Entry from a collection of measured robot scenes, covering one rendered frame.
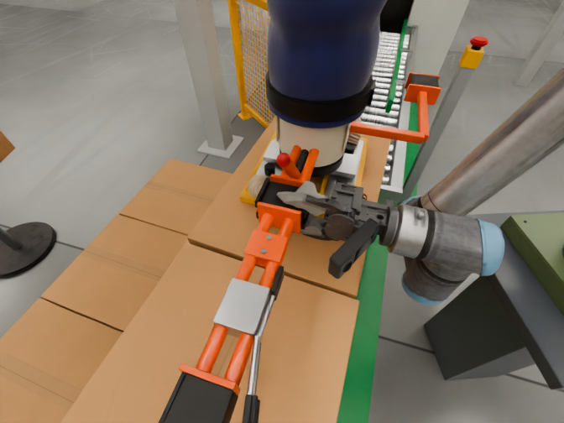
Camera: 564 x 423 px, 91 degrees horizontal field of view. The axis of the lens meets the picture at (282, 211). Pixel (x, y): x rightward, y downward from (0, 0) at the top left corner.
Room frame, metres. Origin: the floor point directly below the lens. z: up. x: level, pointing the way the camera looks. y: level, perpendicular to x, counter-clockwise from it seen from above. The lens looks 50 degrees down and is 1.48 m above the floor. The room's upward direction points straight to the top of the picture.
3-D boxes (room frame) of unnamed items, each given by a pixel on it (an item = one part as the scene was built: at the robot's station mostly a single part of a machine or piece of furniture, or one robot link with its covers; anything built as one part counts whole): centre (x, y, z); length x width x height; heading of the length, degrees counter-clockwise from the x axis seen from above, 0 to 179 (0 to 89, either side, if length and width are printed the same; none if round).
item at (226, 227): (0.58, -0.07, 0.74); 0.60 x 0.40 x 0.40; 159
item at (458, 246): (0.27, -0.30, 1.07); 0.12 x 0.09 x 0.10; 73
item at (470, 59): (1.35, -0.85, 0.50); 0.07 x 0.07 x 1.00; 71
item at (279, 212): (0.36, -0.01, 1.08); 0.10 x 0.08 x 0.06; 73
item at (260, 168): (0.63, 0.01, 0.97); 0.34 x 0.10 x 0.05; 163
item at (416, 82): (0.81, -0.41, 1.08); 0.09 x 0.08 x 0.05; 73
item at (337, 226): (0.33, -0.14, 1.08); 0.12 x 0.09 x 0.08; 73
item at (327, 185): (0.58, -0.17, 0.97); 0.34 x 0.10 x 0.05; 163
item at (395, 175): (1.96, -0.89, 0.50); 2.31 x 0.05 x 0.19; 161
